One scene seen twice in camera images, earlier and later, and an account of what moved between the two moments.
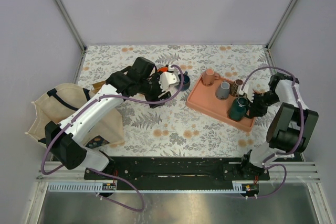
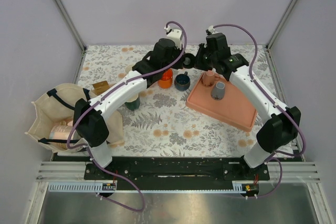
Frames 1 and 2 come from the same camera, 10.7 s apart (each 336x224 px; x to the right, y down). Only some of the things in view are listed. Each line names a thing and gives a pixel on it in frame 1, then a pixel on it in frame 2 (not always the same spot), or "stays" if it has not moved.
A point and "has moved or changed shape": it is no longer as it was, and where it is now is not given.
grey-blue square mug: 223,91 has moved or changed shape
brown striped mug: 234,90 → 188,61
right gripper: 255,111 → 202,48
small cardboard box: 97,86 stays
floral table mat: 173,130 stays
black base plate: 178,169 stays
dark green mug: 237,109 → 133,105
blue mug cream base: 186,81 stays
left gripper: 159,78 → 177,50
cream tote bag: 58,103 stays
